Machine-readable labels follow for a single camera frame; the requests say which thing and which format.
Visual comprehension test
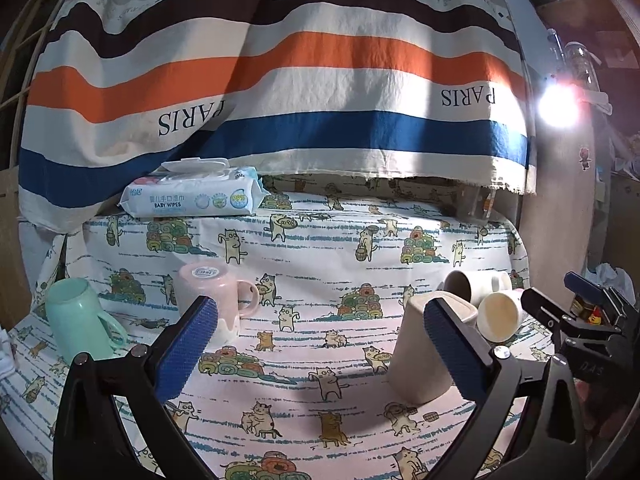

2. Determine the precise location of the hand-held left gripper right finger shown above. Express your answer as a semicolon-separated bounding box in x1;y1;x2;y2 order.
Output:
424;296;585;480

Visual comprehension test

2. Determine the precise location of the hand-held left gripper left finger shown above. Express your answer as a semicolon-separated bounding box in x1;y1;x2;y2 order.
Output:
52;296;219;480

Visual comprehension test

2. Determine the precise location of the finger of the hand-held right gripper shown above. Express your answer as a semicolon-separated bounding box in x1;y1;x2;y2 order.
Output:
520;287;623;348
564;270;640;318

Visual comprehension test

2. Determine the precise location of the tall beige cup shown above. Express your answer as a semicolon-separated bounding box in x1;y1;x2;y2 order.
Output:
387;293;480;405

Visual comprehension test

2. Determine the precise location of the cream cup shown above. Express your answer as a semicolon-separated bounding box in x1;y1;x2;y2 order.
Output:
476;289;526;344

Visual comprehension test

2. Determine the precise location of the beige cup with dark inside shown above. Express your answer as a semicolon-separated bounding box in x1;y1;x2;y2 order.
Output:
443;269;495;308

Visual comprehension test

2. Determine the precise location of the mint green cup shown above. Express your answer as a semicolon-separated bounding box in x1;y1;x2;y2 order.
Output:
45;278;129;365

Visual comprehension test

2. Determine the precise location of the white plastic bag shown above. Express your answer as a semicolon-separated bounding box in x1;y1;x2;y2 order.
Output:
595;262;637;306

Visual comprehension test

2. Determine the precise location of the cat printed cloth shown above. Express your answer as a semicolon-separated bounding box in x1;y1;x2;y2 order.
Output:
0;172;568;480

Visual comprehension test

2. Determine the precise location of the clear plastic container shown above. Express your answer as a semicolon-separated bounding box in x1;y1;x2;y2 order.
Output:
452;184;497;225

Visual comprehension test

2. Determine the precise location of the baby wipes pack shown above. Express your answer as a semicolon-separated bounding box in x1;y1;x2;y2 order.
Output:
118;158;266;219

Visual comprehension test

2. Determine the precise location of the clear glass bottle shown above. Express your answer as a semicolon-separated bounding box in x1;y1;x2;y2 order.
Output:
564;41;601;92

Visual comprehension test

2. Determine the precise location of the striped blanket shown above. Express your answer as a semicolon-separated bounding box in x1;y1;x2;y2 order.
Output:
17;0;541;233

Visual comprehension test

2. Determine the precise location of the pink cup with handle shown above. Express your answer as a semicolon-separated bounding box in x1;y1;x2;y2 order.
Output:
171;260;261;347

